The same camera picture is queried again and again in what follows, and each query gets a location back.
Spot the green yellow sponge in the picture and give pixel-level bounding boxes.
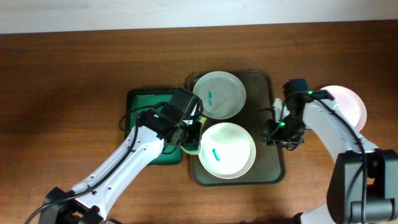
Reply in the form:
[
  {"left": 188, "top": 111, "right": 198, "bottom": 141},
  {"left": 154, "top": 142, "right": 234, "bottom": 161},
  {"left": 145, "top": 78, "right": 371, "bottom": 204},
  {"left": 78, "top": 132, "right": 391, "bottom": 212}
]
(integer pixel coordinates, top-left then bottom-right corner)
[{"left": 180, "top": 116, "right": 207, "bottom": 156}]

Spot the white plate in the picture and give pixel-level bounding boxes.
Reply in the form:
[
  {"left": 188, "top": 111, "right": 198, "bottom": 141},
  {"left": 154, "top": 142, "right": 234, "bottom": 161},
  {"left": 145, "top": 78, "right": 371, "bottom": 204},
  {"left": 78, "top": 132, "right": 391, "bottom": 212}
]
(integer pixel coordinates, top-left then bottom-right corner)
[
  {"left": 198, "top": 123, "right": 256, "bottom": 179},
  {"left": 322, "top": 85, "right": 368, "bottom": 131}
]

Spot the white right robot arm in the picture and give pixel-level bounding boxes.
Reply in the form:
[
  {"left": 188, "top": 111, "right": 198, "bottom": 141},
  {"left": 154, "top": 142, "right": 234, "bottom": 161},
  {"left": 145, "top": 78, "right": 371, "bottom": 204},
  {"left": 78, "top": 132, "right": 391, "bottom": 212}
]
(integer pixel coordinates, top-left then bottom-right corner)
[{"left": 264, "top": 79, "right": 397, "bottom": 223}]

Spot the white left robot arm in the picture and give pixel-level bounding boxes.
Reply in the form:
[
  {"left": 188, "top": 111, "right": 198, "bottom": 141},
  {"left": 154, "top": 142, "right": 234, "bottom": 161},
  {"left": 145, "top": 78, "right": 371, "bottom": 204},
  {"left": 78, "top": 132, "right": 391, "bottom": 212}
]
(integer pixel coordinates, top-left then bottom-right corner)
[{"left": 26, "top": 88, "right": 203, "bottom": 223}]

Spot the brown serving tray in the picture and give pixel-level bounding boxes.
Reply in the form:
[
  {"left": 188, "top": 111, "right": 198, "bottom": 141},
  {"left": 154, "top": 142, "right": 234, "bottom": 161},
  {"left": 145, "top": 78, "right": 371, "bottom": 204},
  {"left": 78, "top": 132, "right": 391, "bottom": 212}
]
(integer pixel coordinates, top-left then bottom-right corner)
[{"left": 190, "top": 69, "right": 285, "bottom": 187}]

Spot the green plastic tray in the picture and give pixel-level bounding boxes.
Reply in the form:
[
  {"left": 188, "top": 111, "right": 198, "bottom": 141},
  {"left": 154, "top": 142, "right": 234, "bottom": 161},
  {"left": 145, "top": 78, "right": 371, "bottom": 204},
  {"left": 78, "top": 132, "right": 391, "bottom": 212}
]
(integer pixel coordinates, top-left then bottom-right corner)
[{"left": 126, "top": 88, "right": 183, "bottom": 166}]

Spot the grey plate with stain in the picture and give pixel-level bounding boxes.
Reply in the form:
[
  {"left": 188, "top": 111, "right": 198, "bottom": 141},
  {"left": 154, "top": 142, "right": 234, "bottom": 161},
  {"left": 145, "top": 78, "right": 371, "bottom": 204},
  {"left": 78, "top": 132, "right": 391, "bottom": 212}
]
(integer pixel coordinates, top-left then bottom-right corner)
[{"left": 193, "top": 71, "right": 246, "bottom": 119}]

